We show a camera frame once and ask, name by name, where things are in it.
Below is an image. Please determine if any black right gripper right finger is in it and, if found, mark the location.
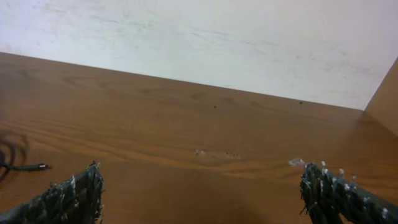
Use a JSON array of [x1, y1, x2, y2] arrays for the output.
[[300, 163, 397, 224]]

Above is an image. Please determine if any black usb cable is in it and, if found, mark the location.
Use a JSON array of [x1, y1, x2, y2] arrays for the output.
[[0, 130, 52, 183]]

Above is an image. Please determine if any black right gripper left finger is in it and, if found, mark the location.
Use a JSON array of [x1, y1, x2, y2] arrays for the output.
[[1, 161, 104, 224]]

